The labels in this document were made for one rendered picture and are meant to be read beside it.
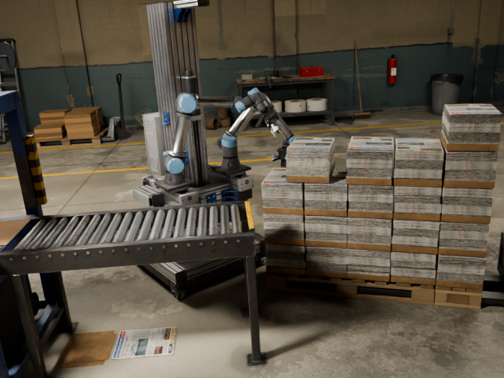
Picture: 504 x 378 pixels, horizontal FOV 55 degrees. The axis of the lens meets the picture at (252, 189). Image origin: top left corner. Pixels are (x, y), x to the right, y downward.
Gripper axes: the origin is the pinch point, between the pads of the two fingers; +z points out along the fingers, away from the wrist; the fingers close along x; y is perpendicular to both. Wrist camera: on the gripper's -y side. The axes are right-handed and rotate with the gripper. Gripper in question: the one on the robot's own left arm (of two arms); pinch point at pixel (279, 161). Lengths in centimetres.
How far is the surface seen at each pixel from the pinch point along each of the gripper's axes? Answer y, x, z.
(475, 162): 14, 131, 43
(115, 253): -10, -54, 149
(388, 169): 8, 81, 43
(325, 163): 11, 41, 43
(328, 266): -63, 43, 44
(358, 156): 17, 62, 43
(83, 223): -6, -90, 123
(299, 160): 13, 24, 43
